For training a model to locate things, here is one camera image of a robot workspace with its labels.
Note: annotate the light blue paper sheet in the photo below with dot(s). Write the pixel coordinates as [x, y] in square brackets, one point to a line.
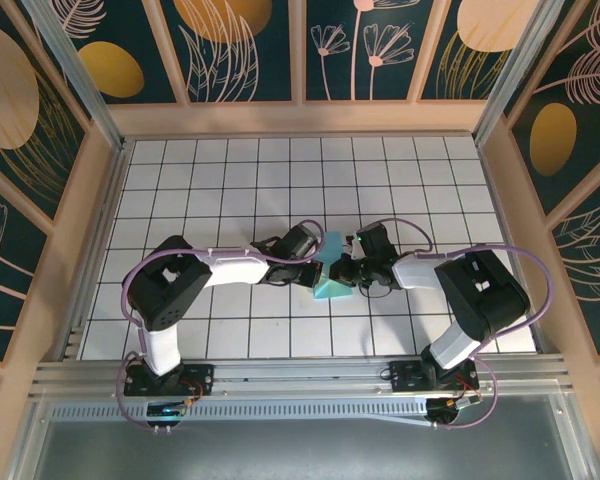
[332, 292]

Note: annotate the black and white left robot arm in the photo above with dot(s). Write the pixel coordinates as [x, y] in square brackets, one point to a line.
[165, 285]

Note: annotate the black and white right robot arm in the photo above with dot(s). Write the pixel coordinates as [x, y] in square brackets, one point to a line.
[480, 295]

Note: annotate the grey metal sheet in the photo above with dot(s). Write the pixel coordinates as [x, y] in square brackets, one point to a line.
[300, 450]

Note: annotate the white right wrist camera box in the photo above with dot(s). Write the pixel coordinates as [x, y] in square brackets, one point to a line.
[352, 245]

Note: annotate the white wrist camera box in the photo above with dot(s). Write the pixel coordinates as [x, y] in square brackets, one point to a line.
[321, 246]
[352, 245]

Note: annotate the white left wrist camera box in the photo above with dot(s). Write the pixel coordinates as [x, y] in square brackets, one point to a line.
[321, 246]

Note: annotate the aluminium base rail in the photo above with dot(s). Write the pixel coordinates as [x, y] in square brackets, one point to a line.
[300, 372]

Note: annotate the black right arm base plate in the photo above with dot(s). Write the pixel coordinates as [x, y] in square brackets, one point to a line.
[405, 375]

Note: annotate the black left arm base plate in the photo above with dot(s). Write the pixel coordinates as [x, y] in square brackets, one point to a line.
[200, 377]

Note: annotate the aluminium side rail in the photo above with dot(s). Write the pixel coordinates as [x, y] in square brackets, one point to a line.
[99, 240]

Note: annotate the aluminium corner post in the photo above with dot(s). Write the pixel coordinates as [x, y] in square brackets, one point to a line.
[82, 80]
[515, 75]

